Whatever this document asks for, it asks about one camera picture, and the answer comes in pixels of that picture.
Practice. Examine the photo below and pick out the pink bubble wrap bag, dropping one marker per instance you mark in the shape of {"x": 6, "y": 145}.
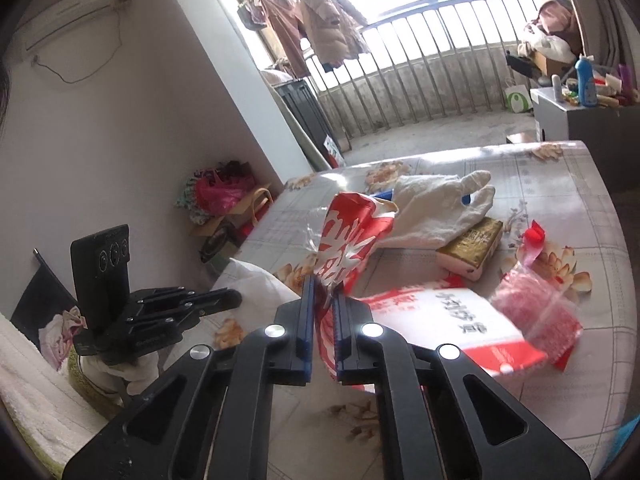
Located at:
{"x": 540, "y": 311}

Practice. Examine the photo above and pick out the blue detergent bottle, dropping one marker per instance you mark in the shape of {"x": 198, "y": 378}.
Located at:
{"x": 587, "y": 91}

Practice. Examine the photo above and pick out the red white plastic bag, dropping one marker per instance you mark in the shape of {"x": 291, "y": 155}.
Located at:
{"x": 351, "y": 228}

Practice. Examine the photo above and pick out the red wrapper scrap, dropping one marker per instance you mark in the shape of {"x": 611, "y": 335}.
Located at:
{"x": 533, "y": 241}

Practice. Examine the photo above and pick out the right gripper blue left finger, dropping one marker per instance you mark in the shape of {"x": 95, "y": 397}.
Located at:
{"x": 305, "y": 330}

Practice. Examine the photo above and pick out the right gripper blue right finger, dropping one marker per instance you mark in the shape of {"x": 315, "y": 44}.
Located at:
{"x": 343, "y": 335}

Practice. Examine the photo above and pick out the pink plastic bag pile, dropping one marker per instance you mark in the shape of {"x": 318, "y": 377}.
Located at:
{"x": 213, "y": 192}

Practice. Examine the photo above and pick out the gold cigarette box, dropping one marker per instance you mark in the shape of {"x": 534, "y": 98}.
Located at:
{"x": 468, "y": 254}

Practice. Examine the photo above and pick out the cardboard box with clutter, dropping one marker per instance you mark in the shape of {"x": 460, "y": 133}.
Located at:
{"x": 550, "y": 54}

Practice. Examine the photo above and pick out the white air conditioner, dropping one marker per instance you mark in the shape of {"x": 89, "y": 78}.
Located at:
{"x": 56, "y": 18}

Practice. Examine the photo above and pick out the white green shopping bag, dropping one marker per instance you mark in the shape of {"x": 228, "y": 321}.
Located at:
{"x": 518, "y": 99}

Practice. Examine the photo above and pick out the metal balcony railing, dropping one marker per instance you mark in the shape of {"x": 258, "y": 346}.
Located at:
{"x": 433, "y": 61}

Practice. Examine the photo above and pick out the grey curtain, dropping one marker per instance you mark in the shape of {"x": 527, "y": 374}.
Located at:
{"x": 608, "y": 30}

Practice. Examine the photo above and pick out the red white paper package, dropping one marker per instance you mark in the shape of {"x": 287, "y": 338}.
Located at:
{"x": 429, "y": 317}

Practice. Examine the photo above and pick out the floral plaid bed sheet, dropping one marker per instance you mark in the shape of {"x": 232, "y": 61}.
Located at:
{"x": 556, "y": 185}

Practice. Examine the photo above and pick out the dark grey bedside cabinet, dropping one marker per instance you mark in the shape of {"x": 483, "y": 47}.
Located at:
{"x": 610, "y": 134}

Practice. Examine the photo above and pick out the left hand white glove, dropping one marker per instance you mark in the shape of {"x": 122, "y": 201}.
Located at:
{"x": 134, "y": 377}

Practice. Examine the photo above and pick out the hanging beige down jacket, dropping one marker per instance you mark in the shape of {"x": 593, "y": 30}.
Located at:
{"x": 333, "y": 28}

